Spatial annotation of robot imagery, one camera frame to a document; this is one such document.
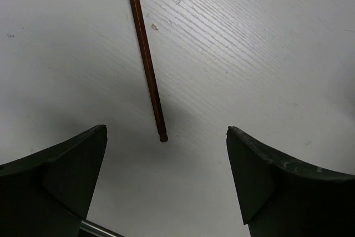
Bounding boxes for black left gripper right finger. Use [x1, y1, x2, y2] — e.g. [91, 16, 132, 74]
[226, 127, 354, 236]

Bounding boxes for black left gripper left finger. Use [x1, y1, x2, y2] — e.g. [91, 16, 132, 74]
[1, 125, 107, 236]

